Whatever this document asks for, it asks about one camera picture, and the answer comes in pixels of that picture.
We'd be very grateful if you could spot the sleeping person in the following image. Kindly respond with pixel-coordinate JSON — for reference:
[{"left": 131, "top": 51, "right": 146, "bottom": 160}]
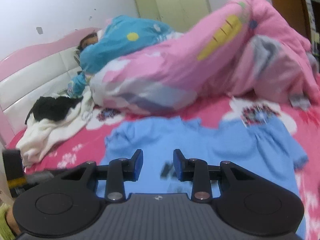
[{"left": 77, "top": 30, "right": 104, "bottom": 51}]

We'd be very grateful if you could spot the white garment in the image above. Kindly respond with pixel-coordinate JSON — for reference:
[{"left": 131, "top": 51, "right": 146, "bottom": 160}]
[{"left": 16, "top": 88, "right": 94, "bottom": 167}]

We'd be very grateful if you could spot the pink floral bed sheet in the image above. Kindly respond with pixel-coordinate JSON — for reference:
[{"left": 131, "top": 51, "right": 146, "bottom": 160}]
[{"left": 6, "top": 94, "right": 320, "bottom": 240}]

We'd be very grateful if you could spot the pale yellow wardrobe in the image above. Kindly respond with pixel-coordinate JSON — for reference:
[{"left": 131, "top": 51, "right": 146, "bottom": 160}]
[{"left": 135, "top": 0, "right": 211, "bottom": 33}]

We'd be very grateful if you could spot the blue patterned blanket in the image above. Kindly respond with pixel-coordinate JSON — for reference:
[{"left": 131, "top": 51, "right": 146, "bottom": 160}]
[{"left": 67, "top": 15, "right": 175, "bottom": 98}]

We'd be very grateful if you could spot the pink white headboard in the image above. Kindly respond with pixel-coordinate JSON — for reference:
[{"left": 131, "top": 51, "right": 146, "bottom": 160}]
[{"left": 1, "top": 28, "right": 99, "bottom": 145}]

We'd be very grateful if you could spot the black garment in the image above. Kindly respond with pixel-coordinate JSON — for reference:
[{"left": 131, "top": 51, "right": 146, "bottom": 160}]
[{"left": 24, "top": 96, "right": 83, "bottom": 125}]

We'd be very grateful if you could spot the brown wooden door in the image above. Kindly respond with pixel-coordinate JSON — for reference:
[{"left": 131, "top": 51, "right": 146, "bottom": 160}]
[{"left": 271, "top": 0, "right": 311, "bottom": 41}]

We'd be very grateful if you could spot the pink patterned quilt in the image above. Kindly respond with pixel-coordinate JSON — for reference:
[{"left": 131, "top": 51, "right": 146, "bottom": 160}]
[{"left": 89, "top": 0, "right": 319, "bottom": 115}]

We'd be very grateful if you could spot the black device at left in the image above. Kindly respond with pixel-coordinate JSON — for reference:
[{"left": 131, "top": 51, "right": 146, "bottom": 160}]
[{"left": 2, "top": 149, "right": 54, "bottom": 199}]

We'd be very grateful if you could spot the light blue shirt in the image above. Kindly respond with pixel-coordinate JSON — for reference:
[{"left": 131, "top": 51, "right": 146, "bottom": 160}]
[{"left": 96, "top": 116, "right": 309, "bottom": 240}]

